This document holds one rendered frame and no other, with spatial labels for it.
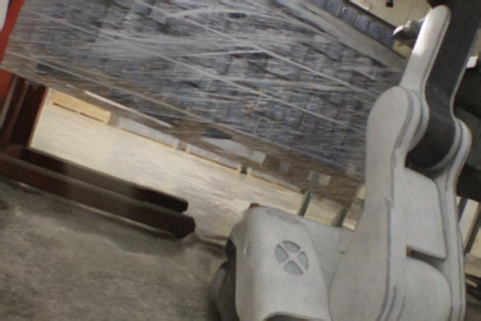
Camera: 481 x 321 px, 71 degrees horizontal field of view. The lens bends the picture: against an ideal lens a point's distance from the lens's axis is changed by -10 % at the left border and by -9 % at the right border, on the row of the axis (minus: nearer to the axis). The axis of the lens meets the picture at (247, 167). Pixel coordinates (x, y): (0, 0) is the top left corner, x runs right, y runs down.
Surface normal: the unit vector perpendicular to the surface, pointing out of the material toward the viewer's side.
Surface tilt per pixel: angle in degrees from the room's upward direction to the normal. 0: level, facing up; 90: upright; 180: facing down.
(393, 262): 59
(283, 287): 38
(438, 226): 55
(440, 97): 75
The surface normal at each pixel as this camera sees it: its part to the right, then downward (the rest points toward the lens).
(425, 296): 0.34, -0.35
